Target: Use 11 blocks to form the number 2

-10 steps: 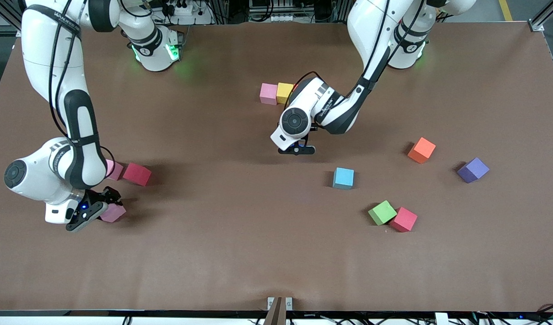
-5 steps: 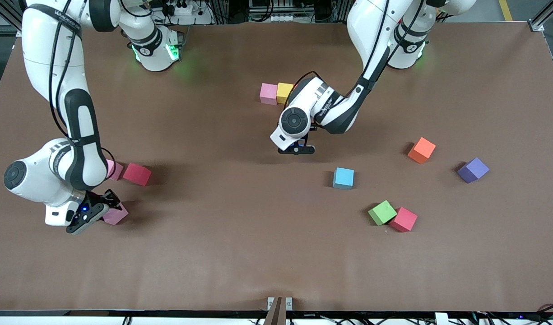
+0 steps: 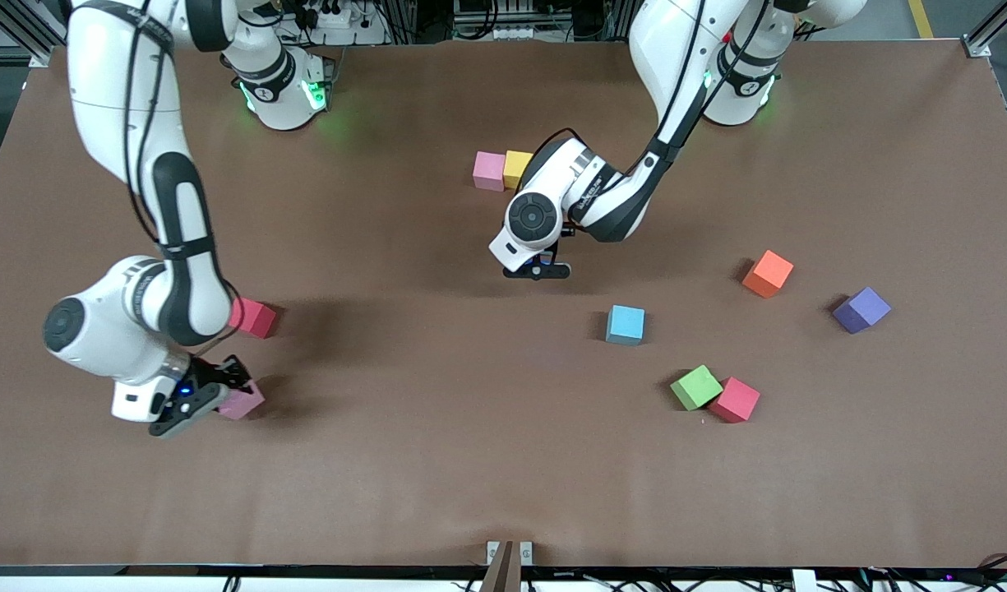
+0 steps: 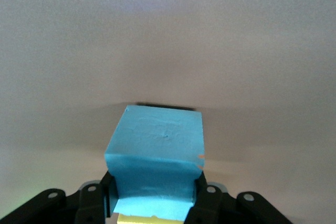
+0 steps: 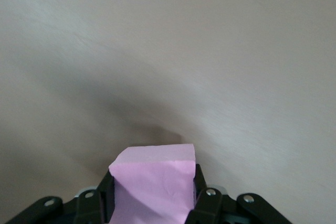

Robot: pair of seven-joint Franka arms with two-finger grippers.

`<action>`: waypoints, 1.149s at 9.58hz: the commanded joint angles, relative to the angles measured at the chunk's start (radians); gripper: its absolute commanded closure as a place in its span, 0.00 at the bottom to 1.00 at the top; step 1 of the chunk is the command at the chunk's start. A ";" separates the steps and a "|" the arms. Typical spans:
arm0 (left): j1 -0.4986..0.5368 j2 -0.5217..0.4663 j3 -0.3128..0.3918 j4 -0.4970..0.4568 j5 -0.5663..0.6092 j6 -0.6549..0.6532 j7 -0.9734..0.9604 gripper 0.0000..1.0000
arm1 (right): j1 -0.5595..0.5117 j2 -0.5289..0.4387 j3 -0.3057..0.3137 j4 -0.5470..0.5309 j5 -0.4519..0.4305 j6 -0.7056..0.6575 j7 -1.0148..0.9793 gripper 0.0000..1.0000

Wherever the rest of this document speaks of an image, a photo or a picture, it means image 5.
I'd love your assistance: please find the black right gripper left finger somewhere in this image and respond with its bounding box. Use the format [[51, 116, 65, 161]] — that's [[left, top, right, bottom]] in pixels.
[[75, 169, 117, 224]]

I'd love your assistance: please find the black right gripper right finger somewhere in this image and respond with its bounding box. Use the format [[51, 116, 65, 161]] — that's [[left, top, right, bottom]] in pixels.
[[185, 163, 229, 224]]

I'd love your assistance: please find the pink foam block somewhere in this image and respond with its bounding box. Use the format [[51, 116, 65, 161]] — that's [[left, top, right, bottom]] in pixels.
[[108, 143, 197, 224]]

